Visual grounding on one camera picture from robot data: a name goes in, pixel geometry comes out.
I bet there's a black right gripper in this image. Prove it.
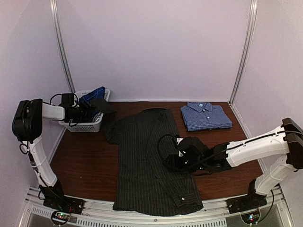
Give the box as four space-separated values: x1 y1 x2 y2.
163 154 206 173

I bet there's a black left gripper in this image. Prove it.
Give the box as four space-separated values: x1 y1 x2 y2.
71 101 95 124

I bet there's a black pinstriped long sleeve shirt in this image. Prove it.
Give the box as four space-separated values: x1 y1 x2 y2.
93 99 203 217

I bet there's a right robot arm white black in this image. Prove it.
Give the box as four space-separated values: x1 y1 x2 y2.
162 118 303 209

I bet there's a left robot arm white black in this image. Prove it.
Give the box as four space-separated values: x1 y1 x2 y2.
12 99 89 210

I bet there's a white plastic laundry basket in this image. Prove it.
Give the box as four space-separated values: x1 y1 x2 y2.
58 88 111 132

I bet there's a dark blue plaid shirt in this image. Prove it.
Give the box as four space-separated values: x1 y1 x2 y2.
79 87 106 122

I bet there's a light blue checked folded shirt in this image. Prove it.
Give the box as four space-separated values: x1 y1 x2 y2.
180 102 232 131

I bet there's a right round controller board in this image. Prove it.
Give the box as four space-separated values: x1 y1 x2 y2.
241 210 260 225

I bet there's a round controller board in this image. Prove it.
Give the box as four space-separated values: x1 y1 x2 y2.
241 210 260 225
51 210 71 226

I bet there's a left round controller board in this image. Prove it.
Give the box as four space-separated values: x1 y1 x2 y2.
51 210 71 226

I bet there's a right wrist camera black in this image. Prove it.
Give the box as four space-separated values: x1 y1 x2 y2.
177 137 209 161

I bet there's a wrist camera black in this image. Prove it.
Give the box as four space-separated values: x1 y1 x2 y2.
59 93 77 108
177 137 209 161

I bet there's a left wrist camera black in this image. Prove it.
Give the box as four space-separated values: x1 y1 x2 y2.
59 93 77 108

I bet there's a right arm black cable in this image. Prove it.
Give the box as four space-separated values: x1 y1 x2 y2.
157 133 180 164

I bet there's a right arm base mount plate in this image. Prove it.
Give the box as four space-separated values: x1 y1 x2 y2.
226 195 267 214

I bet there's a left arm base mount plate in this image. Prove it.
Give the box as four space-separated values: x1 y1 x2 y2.
43 197 84 215

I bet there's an aluminium front rail base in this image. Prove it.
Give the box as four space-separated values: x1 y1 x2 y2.
18 186 293 227

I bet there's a left aluminium frame post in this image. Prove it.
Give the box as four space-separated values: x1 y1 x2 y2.
50 0 76 93

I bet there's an aluminium frame post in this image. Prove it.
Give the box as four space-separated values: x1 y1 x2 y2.
229 0 258 106
50 0 76 93

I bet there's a right aluminium frame post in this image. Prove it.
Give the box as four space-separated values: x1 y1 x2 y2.
229 0 258 106

